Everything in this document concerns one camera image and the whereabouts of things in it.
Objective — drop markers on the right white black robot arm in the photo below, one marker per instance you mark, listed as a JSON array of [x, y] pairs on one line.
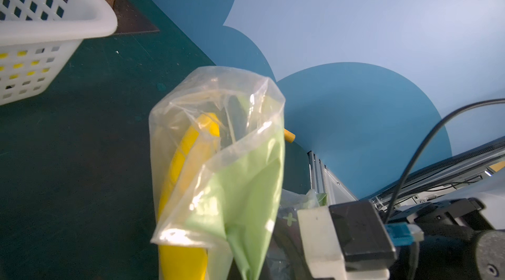
[[463, 234]]

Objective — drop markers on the green toy shovel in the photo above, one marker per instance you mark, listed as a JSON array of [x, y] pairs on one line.
[[289, 136]]

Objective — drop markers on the yellow banana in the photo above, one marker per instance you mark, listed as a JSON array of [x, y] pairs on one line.
[[26, 62]]

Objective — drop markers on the green printed zip bag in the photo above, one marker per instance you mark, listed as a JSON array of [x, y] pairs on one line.
[[243, 216]]

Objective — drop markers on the white perforated plastic basket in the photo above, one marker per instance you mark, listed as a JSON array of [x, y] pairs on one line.
[[60, 25]]

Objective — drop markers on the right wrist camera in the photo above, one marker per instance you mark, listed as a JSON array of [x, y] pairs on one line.
[[350, 241]]

